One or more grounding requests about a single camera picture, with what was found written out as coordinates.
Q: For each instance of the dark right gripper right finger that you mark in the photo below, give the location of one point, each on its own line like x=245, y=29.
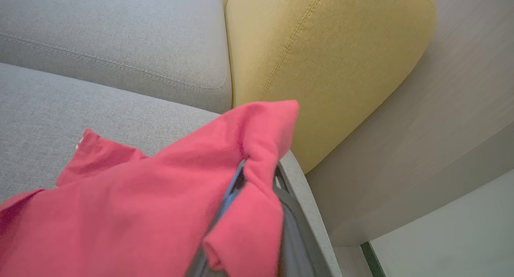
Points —
x=295, y=241

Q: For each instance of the grey sofa seat cushion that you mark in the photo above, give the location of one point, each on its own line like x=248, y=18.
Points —
x=48, y=116
x=120, y=36

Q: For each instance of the red cloth garment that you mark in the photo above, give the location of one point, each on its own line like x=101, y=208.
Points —
x=120, y=212

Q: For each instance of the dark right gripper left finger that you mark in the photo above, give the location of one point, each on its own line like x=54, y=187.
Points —
x=231, y=192

